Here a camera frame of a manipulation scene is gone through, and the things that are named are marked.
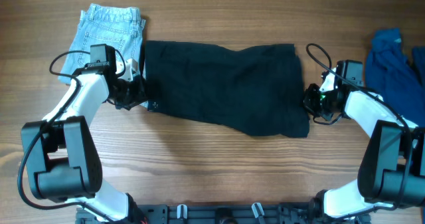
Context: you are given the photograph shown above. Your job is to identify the black cable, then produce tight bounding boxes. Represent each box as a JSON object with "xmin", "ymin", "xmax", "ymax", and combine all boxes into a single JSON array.
[
  {"xmin": 305, "ymin": 43, "xmax": 416, "ymax": 218},
  {"xmin": 17, "ymin": 47, "xmax": 129, "ymax": 223}
]

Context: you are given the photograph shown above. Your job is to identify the black shorts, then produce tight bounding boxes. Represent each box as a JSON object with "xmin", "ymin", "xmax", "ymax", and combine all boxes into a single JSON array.
[{"xmin": 145, "ymin": 41, "xmax": 309, "ymax": 138}]

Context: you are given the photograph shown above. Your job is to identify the folded light blue jeans shorts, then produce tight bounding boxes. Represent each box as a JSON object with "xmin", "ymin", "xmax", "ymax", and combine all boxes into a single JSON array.
[{"xmin": 61, "ymin": 4, "xmax": 145, "ymax": 74}]

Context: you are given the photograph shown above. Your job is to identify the blue garment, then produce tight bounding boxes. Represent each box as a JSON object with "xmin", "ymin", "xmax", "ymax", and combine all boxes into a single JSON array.
[{"xmin": 365, "ymin": 28, "xmax": 424, "ymax": 128}]

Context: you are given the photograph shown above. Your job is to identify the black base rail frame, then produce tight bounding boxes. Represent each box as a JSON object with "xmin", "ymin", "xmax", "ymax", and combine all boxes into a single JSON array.
[{"xmin": 75, "ymin": 202, "xmax": 371, "ymax": 224}]

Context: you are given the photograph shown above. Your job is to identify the left black cable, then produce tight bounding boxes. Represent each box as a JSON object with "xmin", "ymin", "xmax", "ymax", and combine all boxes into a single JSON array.
[{"xmin": 17, "ymin": 47, "xmax": 129, "ymax": 223}]

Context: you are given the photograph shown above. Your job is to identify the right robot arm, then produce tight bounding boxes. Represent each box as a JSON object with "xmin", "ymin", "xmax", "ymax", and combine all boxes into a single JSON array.
[{"xmin": 303, "ymin": 60, "xmax": 424, "ymax": 220}]

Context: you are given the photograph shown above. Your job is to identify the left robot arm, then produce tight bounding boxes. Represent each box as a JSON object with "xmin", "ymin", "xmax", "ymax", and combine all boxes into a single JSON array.
[{"xmin": 17, "ymin": 44, "xmax": 149, "ymax": 223}]

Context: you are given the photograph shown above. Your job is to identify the right black cable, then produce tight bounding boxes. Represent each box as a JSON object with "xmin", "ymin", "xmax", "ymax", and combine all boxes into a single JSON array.
[{"xmin": 305, "ymin": 43, "xmax": 416, "ymax": 218}]

